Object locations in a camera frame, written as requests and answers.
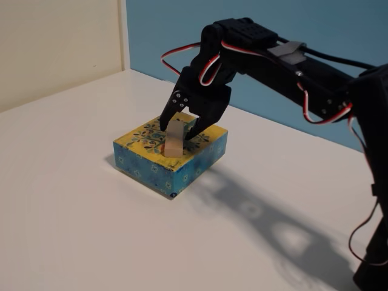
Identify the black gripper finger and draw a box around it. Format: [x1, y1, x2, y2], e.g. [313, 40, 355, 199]
[159, 83, 190, 132]
[184, 114, 221, 141]

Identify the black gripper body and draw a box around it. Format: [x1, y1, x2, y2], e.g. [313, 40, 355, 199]
[177, 65, 233, 122]

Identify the wooden Jenga block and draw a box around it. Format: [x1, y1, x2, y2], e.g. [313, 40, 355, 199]
[163, 119, 185, 158]

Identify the floral yellow and blue box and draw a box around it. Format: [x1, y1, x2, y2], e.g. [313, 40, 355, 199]
[113, 108, 229, 200]

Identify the blue backdrop panel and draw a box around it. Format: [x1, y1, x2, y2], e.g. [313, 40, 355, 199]
[125, 0, 388, 152]

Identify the grey tape strip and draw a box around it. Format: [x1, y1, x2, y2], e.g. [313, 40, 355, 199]
[268, 41, 307, 65]

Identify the red white black servo cable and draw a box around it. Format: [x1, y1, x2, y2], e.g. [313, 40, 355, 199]
[296, 81, 354, 124]
[347, 112, 381, 267]
[160, 41, 273, 88]

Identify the black camera cable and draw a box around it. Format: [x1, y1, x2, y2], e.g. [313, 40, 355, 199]
[277, 36, 378, 71]

